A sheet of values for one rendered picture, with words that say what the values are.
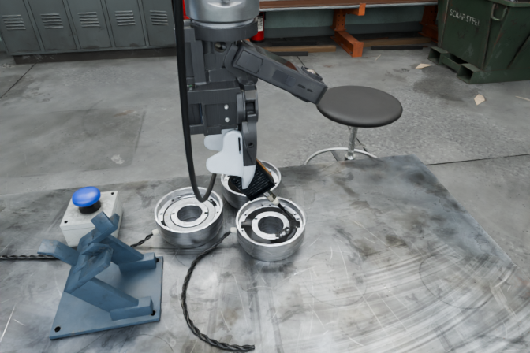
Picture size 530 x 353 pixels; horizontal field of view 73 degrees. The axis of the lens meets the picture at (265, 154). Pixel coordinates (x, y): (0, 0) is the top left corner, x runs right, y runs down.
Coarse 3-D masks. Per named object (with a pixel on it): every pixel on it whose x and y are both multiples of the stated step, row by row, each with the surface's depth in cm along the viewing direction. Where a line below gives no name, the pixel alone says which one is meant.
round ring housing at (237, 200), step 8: (272, 168) 66; (224, 176) 64; (280, 176) 63; (224, 184) 61; (280, 184) 63; (224, 192) 61; (232, 192) 59; (232, 200) 60; (240, 200) 59; (248, 200) 59; (240, 208) 61
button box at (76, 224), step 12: (108, 192) 59; (72, 204) 56; (96, 204) 56; (108, 204) 56; (120, 204) 60; (72, 216) 54; (84, 216) 54; (108, 216) 54; (120, 216) 59; (72, 228) 53; (84, 228) 53; (72, 240) 54
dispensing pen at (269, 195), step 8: (256, 160) 48; (256, 168) 47; (232, 176) 48; (240, 176) 47; (256, 176) 48; (264, 176) 48; (240, 184) 48; (256, 184) 49; (264, 184) 49; (272, 184) 49; (248, 192) 49; (256, 192) 49; (264, 192) 49; (272, 192) 52; (272, 200) 52; (280, 208) 53
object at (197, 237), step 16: (176, 192) 60; (192, 192) 61; (160, 208) 58; (176, 208) 58; (192, 208) 59; (160, 224) 53; (176, 224) 55; (192, 224) 55; (208, 224) 53; (176, 240) 53; (192, 240) 53; (208, 240) 56
